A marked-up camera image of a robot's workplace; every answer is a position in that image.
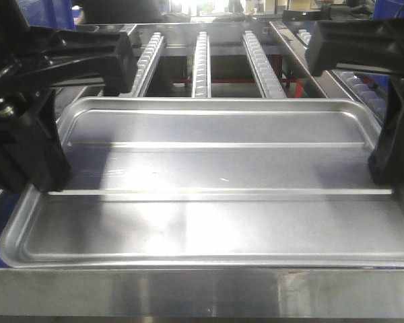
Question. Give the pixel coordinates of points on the blue plastic bin left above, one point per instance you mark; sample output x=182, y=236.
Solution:
x=48, y=13

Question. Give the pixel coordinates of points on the left white roller track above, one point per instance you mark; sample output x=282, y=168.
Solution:
x=146, y=65

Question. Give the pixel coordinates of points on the steel front rack rail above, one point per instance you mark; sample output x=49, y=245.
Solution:
x=225, y=292

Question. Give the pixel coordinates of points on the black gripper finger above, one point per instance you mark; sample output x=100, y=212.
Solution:
x=58, y=57
x=386, y=162
x=375, y=45
x=30, y=148

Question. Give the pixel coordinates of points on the white roller track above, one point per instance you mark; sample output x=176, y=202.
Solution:
x=146, y=65
x=263, y=73
x=201, y=83

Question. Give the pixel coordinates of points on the centre white roller track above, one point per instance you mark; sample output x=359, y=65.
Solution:
x=201, y=83

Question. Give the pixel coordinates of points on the right white roller track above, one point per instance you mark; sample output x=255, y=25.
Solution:
x=263, y=73

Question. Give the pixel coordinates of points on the small silver metal tray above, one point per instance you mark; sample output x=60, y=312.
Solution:
x=168, y=182

